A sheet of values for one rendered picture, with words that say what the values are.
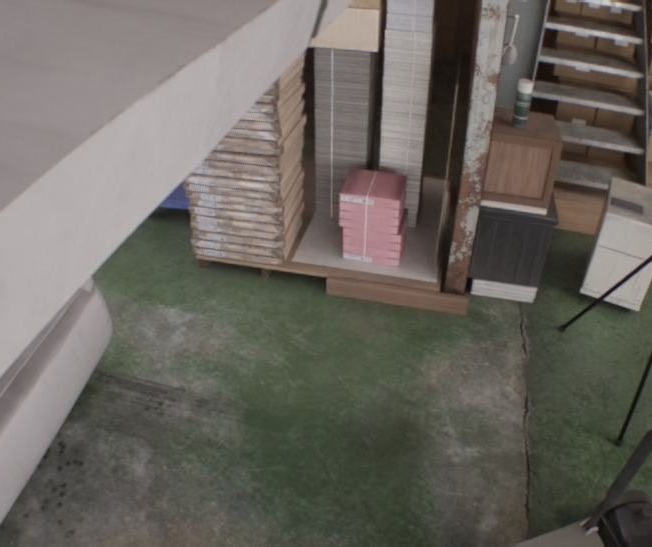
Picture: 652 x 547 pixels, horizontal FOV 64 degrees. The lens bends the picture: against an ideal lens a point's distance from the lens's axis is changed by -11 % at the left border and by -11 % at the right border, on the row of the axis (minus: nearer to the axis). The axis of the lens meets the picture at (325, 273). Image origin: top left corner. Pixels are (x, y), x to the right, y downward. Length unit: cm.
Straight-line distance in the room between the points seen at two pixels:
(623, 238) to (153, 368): 220
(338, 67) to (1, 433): 209
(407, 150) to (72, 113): 269
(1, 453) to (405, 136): 222
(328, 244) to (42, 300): 274
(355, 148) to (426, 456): 155
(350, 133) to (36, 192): 272
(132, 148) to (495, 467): 206
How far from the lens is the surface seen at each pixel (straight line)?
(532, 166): 254
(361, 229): 276
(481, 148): 240
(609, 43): 463
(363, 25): 273
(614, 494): 178
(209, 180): 272
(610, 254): 288
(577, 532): 197
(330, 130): 293
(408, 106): 282
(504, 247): 274
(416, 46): 272
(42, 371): 195
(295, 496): 211
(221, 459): 222
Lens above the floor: 184
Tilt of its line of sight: 39 degrees down
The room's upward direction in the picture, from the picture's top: straight up
